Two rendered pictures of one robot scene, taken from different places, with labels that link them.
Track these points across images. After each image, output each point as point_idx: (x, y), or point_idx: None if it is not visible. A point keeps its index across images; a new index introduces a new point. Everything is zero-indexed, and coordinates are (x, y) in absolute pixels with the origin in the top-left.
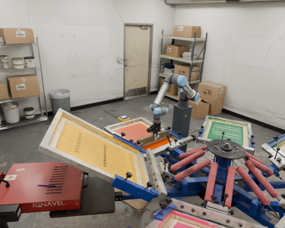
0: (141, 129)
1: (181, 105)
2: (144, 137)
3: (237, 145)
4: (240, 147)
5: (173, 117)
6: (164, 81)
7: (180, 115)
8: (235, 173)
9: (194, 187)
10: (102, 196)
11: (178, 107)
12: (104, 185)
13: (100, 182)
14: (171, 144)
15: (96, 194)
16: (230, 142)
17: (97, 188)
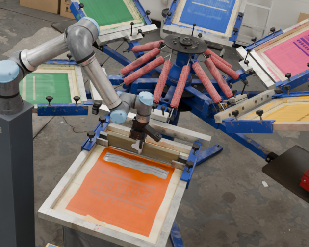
0: (98, 193)
1: (23, 103)
2: (165, 149)
3: (171, 37)
4: (173, 36)
5: (11, 149)
6: (93, 54)
7: (31, 121)
8: (154, 73)
9: (196, 105)
10: (296, 161)
11: (25, 111)
12: (283, 167)
13: (285, 174)
14: (158, 114)
15: (301, 167)
16: (168, 40)
17: (294, 171)
